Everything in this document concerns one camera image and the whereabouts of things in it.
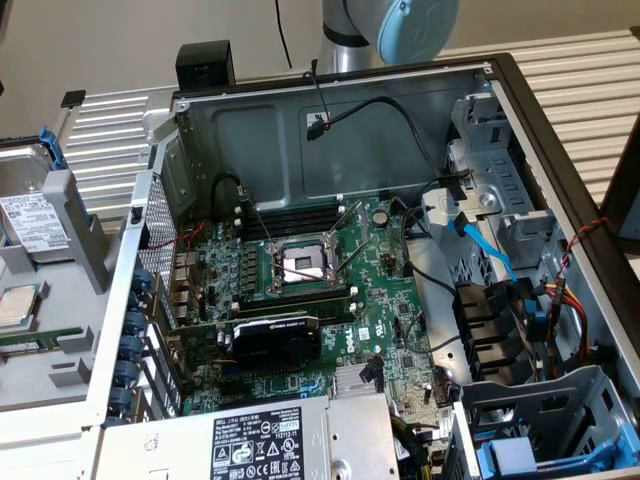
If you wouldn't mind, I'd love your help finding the blue data wire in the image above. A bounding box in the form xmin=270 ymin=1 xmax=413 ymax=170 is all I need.
xmin=451 ymin=212 xmax=546 ymax=342

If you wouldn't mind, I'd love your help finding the hard disk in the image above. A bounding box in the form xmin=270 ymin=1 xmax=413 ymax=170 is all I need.
xmin=0 ymin=127 xmax=76 ymax=264

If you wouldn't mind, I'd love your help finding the grey metal disk bay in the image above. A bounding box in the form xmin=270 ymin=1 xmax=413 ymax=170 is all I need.
xmin=457 ymin=364 xmax=640 ymax=480

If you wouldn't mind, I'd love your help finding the blue plastic disk carrier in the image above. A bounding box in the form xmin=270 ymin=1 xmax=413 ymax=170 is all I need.
xmin=474 ymin=419 xmax=640 ymax=479

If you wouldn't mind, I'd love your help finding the CPU socket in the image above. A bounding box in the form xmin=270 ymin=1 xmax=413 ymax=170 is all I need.
xmin=267 ymin=234 xmax=351 ymax=296

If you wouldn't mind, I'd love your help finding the black RAM slot bank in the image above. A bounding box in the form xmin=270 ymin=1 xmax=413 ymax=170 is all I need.
xmin=232 ymin=287 xmax=359 ymax=324
xmin=242 ymin=202 xmax=346 ymax=239

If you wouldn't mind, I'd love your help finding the metal socket cover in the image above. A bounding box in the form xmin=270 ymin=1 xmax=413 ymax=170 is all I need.
xmin=324 ymin=199 xmax=374 ymax=251

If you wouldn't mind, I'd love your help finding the green motherboard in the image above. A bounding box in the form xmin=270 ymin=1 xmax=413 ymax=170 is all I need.
xmin=169 ymin=194 xmax=451 ymax=451

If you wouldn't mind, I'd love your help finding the black graphics card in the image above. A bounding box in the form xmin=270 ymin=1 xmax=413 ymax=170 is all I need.
xmin=167 ymin=312 xmax=324 ymax=371

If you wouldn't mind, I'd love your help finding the open grey PC case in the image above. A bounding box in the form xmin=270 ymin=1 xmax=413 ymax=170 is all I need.
xmin=82 ymin=52 xmax=640 ymax=480

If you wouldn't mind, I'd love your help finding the silver finned heatsink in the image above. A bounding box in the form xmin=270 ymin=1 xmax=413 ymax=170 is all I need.
xmin=333 ymin=363 xmax=386 ymax=399

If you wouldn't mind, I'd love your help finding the black plastic guide block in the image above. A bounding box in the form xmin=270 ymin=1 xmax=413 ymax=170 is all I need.
xmin=452 ymin=282 xmax=536 ymax=386

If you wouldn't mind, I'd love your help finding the metal drive cage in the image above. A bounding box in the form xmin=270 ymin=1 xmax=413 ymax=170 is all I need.
xmin=444 ymin=92 xmax=569 ymax=274

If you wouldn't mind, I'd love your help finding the black box clamp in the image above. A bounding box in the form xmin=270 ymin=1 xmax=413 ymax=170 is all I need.
xmin=175 ymin=40 xmax=236 ymax=91

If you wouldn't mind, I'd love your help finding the grey power supply unit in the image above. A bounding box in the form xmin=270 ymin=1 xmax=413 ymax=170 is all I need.
xmin=97 ymin=392 xmax=401 ymax=480

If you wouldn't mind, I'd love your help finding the grey plastic parts rack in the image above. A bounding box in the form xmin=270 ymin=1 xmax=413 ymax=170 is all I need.
xmin=0 ymin=167 xmax=126 ymax=414

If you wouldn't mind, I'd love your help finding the green RAM stick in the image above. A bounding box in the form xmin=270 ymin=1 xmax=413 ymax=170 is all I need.
xmin=0 ymin=327 xmax=85 ymax=355

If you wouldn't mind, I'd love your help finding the silver CPU chip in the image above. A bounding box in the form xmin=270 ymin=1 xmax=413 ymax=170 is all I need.
xmin=0 ymin=287 xmax=40 ymax=331

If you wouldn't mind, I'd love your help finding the black wire with black plug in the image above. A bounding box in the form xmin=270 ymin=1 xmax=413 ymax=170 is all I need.
xmin=305 ymin=96 xmax=474 ymax=201

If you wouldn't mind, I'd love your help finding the thin black red wire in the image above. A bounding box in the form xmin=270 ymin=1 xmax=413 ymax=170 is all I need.
xmin=302 ymin=69 xmax=334 ymax=130

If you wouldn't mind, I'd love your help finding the looped black wire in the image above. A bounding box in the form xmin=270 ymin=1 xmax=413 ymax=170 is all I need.
xmin=212 ymin=172 xmax=251 ymax=211

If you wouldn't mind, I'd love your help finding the light grey wire holder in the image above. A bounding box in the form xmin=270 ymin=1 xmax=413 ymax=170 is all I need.
xmin=419 ymin=187 xmax=484 ymax=236

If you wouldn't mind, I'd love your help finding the long black wire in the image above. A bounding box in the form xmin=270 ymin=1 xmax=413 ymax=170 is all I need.
xmin=399 ymin=197 xmax=459 ymax=296

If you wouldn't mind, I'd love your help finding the thin black wall cable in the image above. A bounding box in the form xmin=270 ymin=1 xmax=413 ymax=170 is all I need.
xmin=273 ymin=0 xmax=295 ymax=70

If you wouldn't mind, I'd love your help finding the twisted red black wire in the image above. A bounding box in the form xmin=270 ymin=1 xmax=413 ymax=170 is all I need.
xmin=552 ymin=217 xmax=611 ymax=301

